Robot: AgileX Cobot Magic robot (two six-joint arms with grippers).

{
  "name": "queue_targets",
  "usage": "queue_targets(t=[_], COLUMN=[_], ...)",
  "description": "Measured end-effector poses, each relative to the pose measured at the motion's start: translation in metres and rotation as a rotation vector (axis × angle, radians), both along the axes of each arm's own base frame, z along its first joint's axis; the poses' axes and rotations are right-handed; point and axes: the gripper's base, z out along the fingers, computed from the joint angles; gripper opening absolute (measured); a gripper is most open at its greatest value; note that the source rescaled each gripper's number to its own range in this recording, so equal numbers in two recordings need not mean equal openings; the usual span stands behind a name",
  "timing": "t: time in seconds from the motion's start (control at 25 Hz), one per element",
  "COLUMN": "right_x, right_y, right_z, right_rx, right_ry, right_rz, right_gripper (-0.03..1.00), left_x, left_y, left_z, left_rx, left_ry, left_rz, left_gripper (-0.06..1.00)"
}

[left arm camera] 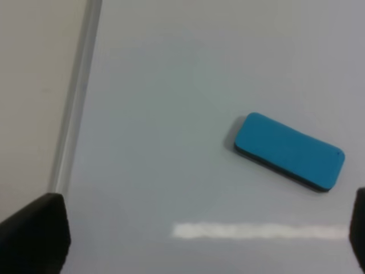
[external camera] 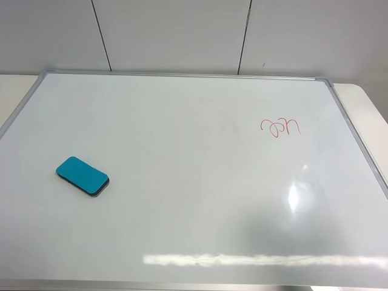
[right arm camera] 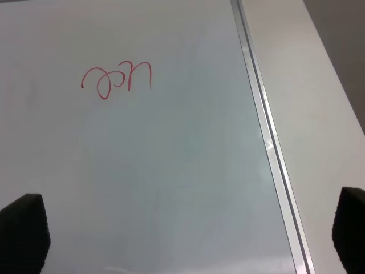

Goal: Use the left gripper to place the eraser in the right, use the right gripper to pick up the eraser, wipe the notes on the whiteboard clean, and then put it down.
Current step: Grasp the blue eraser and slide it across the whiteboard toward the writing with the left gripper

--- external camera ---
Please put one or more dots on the teal whiteboard eraser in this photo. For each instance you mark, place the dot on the teal whiteboard eraser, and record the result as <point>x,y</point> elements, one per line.
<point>83,176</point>

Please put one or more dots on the white framed whiteboard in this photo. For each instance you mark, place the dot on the white framed whiteboard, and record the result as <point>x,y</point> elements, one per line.
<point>200,198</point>

